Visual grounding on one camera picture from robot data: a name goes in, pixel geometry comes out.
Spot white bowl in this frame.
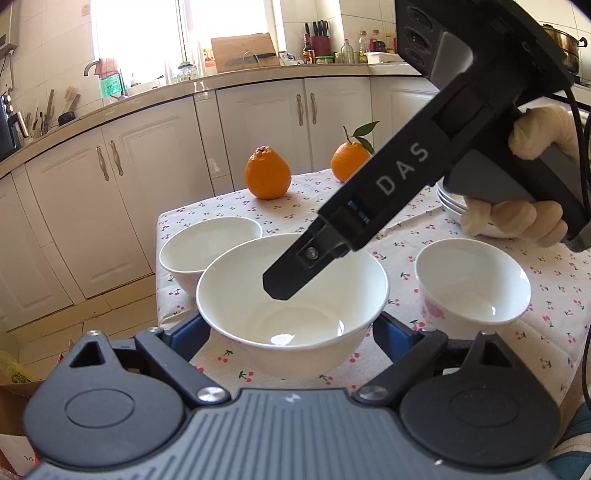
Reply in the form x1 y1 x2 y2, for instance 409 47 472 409
158 217 263 297
415 239 532 340
195 233 390 380

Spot white plate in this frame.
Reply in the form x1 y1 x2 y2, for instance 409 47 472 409
434 177 518 239

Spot chrome kitchen faucet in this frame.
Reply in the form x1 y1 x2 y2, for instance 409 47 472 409
83 58 128 100

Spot gloved right hand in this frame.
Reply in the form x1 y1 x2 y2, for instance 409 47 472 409
461 105 581 246

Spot steel pot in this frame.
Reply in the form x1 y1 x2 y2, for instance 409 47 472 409
542 24 588 76

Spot orange without leaf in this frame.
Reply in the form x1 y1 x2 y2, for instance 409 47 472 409
245 146 291 200

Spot orange with green leaves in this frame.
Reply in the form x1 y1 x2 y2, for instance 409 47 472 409
331 121 379 183

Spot cherry print tablecloth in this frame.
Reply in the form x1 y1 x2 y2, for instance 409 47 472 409
154 168 591 407

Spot red knife block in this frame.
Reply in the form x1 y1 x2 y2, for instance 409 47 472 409
311 20 331 56

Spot dark soy sauce bottle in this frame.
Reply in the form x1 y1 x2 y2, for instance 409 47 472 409
303 33 315 64

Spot cardboard box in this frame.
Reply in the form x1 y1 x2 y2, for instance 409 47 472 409
1 373 43 478

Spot wooden cutting board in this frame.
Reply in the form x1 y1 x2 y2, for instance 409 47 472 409
211 33 280 73

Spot black air fryer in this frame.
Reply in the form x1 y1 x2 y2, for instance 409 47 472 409
0 92 29 161

